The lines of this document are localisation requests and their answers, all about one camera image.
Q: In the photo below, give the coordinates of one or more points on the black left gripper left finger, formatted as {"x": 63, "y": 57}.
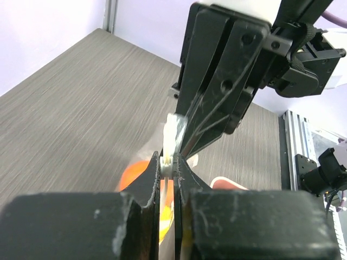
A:
{"x": 97, "y": 225}

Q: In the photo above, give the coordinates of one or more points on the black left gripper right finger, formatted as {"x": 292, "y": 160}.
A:
{"x": 241, "y": 224}

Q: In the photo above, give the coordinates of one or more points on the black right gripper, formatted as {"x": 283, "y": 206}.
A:
{"x": 225, "y": 57}

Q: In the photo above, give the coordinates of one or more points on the aluminium frame rail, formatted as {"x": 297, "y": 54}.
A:
{"x": 317, "y": 165}

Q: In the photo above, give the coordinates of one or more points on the clear polka dot zip bag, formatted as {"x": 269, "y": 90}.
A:
{"x": 173, "y": 131}

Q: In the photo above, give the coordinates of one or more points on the orange toy fruit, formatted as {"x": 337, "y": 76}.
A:
{"x": 134, "y": 170}

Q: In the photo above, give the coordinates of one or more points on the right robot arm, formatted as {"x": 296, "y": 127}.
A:
{"x": 311, "y": 60}

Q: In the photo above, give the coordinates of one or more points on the yellow toy fruit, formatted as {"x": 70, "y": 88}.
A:
{"x": 165, "y": 221}

